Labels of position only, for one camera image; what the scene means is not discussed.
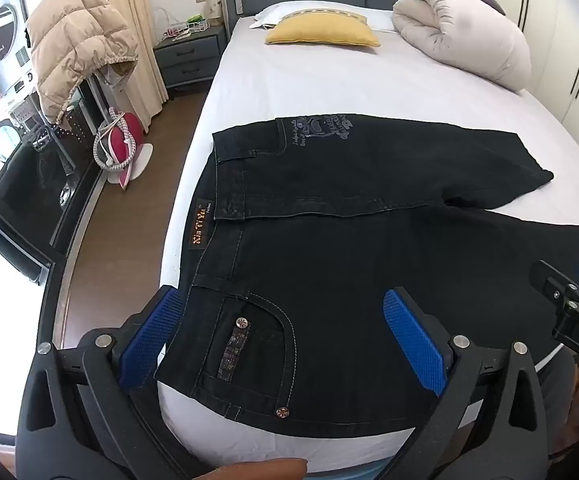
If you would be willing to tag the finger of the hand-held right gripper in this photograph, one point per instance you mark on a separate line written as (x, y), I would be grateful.
(549, 280)

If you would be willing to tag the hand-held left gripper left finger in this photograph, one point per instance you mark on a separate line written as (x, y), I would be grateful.
(149, 340)

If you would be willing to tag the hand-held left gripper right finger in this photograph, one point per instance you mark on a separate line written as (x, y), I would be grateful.
(414, 340)

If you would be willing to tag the black denim pants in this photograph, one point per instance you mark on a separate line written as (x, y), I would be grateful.
(344, 285)

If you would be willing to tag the person's left hand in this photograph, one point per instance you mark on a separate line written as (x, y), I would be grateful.
(259, 471)

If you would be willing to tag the light blue cloth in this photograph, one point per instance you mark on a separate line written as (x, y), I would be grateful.
(344, 472)

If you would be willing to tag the red and white appliance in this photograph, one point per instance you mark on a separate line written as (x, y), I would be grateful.
(129, 135)

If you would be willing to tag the white wardrobe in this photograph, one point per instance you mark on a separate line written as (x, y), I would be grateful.
(559, 60)

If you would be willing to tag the folded white duvet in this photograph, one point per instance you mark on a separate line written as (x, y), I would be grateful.
(464, 30)

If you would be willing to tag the bed with white sheet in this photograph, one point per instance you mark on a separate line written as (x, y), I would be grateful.
(294, 90)

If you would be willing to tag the grey nightstand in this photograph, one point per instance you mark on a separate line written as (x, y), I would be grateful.
(189, 60)

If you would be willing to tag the beige puffer jacket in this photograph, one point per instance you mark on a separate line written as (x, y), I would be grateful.
(74, 45)

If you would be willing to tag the yellow pillow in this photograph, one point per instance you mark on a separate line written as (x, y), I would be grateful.
(324, 32)

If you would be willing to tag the white washing machine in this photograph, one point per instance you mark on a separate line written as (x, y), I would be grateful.
(6, 45)

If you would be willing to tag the white box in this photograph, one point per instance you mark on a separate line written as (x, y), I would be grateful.
(214, 10)

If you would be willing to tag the white pillow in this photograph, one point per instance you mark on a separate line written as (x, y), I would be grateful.
(284, 10)

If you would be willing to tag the black glass door frame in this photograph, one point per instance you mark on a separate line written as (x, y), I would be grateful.
(14, 200)

